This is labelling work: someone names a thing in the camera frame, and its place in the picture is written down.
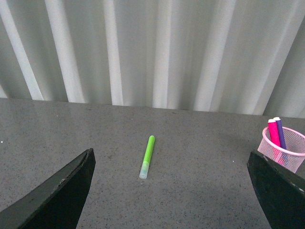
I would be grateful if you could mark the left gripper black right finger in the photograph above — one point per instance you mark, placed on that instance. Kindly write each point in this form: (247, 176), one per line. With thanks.
(280, 192)

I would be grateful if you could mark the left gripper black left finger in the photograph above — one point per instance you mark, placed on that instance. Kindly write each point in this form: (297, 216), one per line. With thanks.
(58, 202)

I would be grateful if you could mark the purple marker pen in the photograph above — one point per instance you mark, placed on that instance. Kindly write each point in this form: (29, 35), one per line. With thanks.
(281, 139)

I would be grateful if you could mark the pink marker pen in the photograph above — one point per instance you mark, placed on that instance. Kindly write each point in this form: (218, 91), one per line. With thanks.
(274, 136)

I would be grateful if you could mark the pink mesh pen cup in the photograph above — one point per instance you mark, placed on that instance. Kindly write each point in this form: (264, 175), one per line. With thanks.
(292, 157)

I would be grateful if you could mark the green marker pen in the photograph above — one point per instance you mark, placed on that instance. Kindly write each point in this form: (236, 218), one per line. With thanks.
(147, 158)

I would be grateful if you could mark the white pleated curtain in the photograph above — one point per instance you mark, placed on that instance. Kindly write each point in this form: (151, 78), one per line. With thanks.
(236, 56)

